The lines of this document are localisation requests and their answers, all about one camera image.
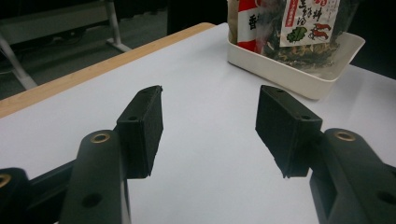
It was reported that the red snack packet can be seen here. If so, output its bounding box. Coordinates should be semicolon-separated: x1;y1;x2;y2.
235;0;270;53

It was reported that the white-framed desk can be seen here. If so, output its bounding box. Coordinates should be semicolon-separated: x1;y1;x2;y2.
0;0;133;91

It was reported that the clear packet of dried seaweed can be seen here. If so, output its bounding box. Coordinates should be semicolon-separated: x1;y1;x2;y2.
254;0;360;72

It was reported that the white table mat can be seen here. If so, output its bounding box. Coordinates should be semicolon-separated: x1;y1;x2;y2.
0;22;396;224

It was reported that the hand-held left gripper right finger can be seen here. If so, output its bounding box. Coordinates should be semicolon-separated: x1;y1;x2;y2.
255;84;396;224

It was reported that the white divided container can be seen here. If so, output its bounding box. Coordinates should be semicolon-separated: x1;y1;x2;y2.
226;30;366;101

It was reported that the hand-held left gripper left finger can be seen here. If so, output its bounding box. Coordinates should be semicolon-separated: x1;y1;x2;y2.
59;85;164;224

